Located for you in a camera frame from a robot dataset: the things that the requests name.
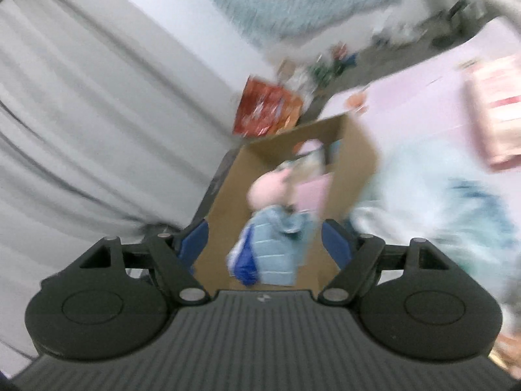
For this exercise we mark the teal textured wall hanging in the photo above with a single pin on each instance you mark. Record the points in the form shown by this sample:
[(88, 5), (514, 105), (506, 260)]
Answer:
[(293, 0)]

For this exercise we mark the cluster of colourful small containers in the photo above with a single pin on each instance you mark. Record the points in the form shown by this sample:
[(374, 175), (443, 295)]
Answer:
[(325, 65)]

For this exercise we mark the pink folded cloth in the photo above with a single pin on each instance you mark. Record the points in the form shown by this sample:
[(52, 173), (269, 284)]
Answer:
[(312, 191)]

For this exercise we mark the grey curtain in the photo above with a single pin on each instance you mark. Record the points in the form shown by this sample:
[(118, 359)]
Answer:
[(81, 130)]

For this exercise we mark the white blue-printed plastic bag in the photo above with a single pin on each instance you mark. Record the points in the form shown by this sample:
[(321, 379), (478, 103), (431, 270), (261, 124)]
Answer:
[(427, 195)]

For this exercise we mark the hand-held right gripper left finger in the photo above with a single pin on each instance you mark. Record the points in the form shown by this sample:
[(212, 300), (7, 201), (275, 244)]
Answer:
[(195, 244)]

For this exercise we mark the grey striped blanket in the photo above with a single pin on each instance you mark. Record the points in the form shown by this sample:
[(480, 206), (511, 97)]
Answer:
[(504, 6)]

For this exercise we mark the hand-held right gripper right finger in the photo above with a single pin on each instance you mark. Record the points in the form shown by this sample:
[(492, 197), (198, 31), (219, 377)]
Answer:
[(336, 244)]

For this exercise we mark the red snack bag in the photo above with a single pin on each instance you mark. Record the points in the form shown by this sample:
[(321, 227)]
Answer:
[(264, 108)]

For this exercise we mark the grey metal stand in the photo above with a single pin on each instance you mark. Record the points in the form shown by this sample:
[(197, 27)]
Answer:
[(447, 0)]

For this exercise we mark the light blue puffer jacket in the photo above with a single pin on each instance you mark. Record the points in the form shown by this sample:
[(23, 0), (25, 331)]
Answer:
[(272, 248)]

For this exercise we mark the pink plush toy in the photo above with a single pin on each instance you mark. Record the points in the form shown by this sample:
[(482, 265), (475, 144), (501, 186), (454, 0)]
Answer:
[(268, 189)]

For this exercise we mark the brown cardboard box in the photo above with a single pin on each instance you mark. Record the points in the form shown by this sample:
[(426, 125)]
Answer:
[(228, 195)]

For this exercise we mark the pink red-printed soft packet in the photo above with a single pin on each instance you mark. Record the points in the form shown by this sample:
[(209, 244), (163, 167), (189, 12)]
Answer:
[(496, 110)]

